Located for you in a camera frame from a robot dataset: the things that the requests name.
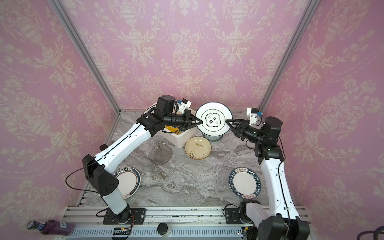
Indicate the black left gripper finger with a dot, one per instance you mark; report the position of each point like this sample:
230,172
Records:
191,118
188,126

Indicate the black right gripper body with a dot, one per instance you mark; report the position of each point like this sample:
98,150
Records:
240,127

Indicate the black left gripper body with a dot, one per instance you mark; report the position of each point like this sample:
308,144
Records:
178,119

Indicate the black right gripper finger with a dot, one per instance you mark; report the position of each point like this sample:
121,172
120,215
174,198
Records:
237,130
240,121

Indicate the white plate green cloud emblem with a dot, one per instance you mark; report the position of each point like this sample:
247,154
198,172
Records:
213,116

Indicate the yellow scalloped dotted plate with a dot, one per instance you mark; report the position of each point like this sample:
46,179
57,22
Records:
172,130

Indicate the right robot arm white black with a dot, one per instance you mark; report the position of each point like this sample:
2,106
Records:
282,221

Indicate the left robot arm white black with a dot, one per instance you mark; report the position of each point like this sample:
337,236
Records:
99,169

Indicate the white plastic bin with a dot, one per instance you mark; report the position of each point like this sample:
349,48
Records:
178,140

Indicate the blue floral small plate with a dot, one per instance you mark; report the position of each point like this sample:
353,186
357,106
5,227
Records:
212,138

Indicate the cream plate with plant drawing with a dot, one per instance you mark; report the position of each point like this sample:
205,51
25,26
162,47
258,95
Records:
198,148

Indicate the clear glass plate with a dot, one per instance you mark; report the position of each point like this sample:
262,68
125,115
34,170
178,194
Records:
160,155

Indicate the white plate green lettered rim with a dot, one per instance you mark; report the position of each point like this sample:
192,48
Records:
245,183

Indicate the white plate green red rim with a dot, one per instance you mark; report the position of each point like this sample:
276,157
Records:
129,181

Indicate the black round knob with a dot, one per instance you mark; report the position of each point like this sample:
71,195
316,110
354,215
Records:
164,229

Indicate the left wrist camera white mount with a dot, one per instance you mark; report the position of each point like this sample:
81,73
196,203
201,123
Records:
183,105

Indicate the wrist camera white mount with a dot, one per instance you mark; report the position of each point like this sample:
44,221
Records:
183,105
255,116

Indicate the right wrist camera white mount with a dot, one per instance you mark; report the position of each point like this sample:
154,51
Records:
255,116

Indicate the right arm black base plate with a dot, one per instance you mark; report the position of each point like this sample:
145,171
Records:
233,216

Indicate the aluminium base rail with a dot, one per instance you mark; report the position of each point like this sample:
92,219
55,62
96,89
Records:
187,223

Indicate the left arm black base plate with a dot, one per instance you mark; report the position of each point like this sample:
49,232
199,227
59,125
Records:
135,216

